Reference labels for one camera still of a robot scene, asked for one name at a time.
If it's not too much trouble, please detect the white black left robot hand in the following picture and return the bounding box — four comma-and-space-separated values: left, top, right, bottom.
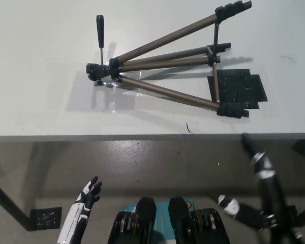
56, 176, 103, 244

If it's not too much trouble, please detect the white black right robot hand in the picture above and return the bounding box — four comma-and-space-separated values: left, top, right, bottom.
217, 133, 296, 231

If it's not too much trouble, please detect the bronze and black camera tripod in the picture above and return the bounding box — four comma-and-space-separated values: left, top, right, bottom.
85, 0, 254, 120

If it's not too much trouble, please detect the black teal robot torso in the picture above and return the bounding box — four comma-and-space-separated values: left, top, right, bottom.
106, 195, 231, 244

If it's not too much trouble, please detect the black diagonal table leg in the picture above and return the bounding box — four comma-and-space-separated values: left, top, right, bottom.
0, 175, 34, 231

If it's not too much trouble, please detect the black table foot plate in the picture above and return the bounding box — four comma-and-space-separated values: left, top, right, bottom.
29, 207, 63, 227

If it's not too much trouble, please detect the black tape patch on table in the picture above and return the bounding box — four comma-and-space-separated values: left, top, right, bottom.
207, 68, 268, 110

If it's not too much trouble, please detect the clear glossy tape patch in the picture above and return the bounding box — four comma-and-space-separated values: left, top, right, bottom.
65, 48, 149, 113

